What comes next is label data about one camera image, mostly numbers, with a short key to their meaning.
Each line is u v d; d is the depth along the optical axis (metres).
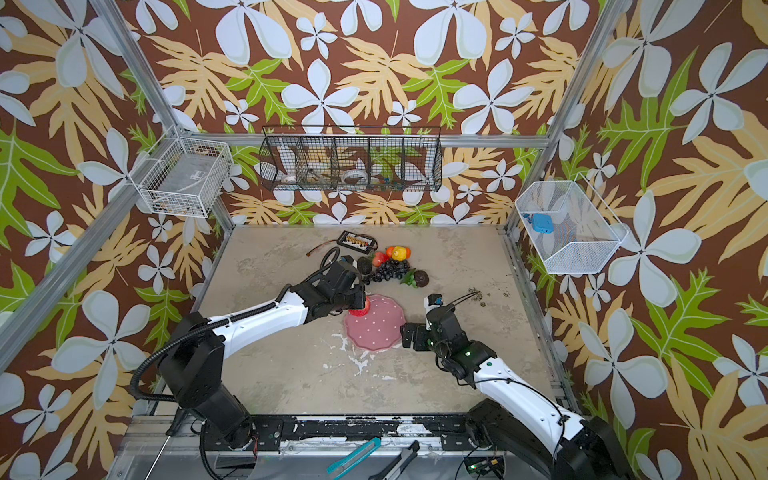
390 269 1.01
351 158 0.98
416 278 0.99
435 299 0.74
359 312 0.88
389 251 1.09
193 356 0.47
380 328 0.91
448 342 0.62
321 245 1.15
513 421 0.60
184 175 0.85
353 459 0.70
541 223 0.86
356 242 1.14
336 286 0.66
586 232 0.78
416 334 0.73
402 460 0.70
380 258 1.06
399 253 1.04
